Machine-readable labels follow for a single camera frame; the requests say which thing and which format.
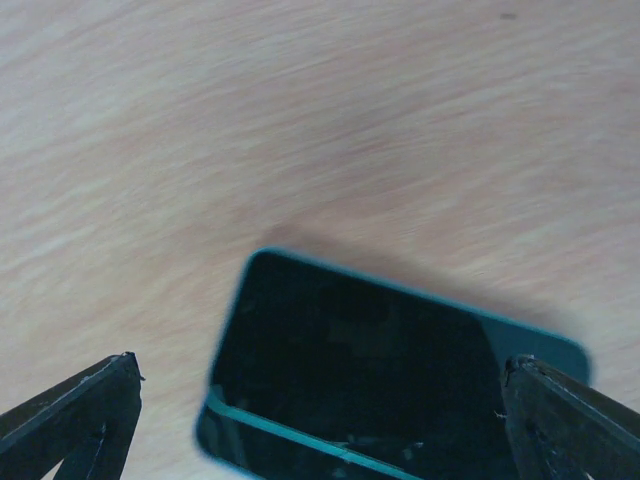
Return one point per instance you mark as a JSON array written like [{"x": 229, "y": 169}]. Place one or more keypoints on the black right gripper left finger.
[{"x": 82, "y": 427}]

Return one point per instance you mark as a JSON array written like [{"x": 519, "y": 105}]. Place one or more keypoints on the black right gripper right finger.
[{"x": 560, "y": 428}]

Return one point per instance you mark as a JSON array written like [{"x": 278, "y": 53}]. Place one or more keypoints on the dark smartphone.
[
  {"x": 394, "y": 373},
  {"x": 266, "y": 449}
]

